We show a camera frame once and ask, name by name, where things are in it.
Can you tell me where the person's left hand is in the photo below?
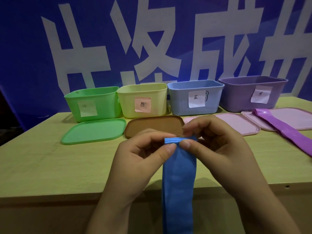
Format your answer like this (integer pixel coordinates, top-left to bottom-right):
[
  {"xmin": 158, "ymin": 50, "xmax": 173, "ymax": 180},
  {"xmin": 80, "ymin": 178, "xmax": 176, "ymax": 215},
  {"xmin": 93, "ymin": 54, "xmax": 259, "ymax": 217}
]
[{"xmin": 107, "ymin": 129, "xmax": 177, "ymax": 203}]

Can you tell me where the blue elastic band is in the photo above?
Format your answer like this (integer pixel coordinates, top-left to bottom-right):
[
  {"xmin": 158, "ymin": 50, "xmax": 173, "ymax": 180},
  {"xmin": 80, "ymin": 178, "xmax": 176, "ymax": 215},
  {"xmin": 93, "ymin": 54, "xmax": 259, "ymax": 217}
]
[{"xmin": 162, "ymin": 136, "xmax": 198, "ymax": 234}]

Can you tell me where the blue banner white print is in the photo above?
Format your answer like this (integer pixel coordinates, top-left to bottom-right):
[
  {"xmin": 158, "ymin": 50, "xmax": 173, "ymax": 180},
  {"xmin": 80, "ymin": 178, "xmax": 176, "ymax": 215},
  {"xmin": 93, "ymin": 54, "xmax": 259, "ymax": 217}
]
[{"xmin": 0, "ymin": 0, "xmax": 312, "ymax": 131}]

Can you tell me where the person's right forearm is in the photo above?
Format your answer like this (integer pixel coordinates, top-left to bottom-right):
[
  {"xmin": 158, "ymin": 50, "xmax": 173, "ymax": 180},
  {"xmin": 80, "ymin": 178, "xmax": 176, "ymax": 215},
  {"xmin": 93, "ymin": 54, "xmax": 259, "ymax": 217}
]
[{"xmin": 231, "ymin": 173, "xmax": 302, "ymax": 234}]

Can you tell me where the brown plastic lid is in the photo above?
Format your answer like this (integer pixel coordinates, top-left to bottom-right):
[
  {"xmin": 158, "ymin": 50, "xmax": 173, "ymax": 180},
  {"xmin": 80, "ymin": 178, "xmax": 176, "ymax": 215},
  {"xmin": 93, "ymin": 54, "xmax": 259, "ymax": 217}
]
[{"xmin": 124, "ymin": 115, "xmax": 185, "ymax": 139}]

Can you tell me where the purple plastic bin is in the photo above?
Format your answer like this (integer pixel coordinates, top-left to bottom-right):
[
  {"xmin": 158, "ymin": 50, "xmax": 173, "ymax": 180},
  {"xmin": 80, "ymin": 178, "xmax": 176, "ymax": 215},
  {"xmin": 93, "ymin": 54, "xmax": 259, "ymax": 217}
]
[{"xmin": 218, "ymin": 76, "xmax": 289, "ymax": 113}]

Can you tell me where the white paper label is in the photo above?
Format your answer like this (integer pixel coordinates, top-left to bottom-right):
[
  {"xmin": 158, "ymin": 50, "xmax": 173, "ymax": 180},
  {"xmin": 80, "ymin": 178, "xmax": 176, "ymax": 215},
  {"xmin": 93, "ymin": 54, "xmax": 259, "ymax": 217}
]
[
  {"xmin": 251, "ymin": 85, "xmax": 273, "ymax": 104},
  {"xmin": 77, "ymin": 100, "xmax": 98, "ymax": 117},
  {"xmin": 188, "ymin": 90, "xmax": 207, "ymax": 108}
]

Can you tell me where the blue plastic bin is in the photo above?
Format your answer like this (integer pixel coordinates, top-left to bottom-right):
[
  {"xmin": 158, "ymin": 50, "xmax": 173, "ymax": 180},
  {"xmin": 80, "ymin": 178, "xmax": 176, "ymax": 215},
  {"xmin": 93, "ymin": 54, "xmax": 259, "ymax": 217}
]
[{"xmin": 167, "ymin": 80, "xmax": 225, "ymax": 116}]

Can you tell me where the yellow plastic bin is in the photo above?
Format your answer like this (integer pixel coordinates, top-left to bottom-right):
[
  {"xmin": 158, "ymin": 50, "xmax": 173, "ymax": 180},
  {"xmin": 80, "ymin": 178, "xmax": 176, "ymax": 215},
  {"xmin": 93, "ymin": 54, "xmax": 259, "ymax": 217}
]
[{"xmin": 116, "ymin": 83, "xmax": 168, "ymax": 119}]

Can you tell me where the pink plastic lid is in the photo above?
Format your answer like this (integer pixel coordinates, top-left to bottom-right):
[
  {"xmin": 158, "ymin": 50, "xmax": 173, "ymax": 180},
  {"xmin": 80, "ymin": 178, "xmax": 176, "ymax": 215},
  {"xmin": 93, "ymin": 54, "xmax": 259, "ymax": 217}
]
[
  {"xmin": 241, "ymin": 107, "xmax": 312, "ymax": 132},
  {"xmin": 183, "ymin": 113, "xmax": 261, "ymax": 140}
]

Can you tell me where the person's left forearm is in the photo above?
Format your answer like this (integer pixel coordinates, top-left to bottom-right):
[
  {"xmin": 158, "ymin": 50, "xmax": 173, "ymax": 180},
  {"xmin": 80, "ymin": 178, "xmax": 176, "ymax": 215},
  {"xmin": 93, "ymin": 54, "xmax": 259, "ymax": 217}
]
[{"xmin": 86, "ymin": 190, "xmax": 145, "ymax": 234}]

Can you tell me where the green plastic bin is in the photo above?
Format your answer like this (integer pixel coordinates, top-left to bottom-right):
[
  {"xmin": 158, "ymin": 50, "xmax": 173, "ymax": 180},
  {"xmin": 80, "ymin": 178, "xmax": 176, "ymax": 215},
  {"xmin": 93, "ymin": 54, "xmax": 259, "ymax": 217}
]
[{"xmin": 64, "ymin": 86, "xmax": 122, "ymax": 123}]

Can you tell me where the purple elastic band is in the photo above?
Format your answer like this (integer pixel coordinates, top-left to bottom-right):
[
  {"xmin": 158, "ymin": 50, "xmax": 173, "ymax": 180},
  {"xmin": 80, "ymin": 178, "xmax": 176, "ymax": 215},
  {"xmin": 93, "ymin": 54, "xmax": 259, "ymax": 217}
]
[{"xmin": 252, "ymin": 108, "xmax": 312, "ymax": 157}]

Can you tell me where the person's right hand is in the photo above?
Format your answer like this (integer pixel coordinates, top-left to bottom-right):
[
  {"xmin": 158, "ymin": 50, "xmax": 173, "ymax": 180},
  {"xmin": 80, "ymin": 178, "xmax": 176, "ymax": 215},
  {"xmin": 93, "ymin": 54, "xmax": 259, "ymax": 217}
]
[{"xmin": 179, "ymin": 114, "xmax": 262, "ymax": 198}]

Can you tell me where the green plastic lid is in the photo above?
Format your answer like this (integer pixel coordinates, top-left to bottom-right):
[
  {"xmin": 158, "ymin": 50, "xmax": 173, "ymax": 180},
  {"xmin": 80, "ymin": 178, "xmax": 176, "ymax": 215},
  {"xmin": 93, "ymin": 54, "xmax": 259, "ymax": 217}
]
[{"xmin": 61, "ymin": 118, "xmax": 127, "ymax": 146}]

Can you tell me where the pink paper label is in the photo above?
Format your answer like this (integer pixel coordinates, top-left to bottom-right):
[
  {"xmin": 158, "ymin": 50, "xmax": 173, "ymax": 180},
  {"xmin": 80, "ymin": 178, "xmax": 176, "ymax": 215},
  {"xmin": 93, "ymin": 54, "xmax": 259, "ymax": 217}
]
[{"xmin": 135, "ymin": 96, "xmax": 152, "ymax": 113}]

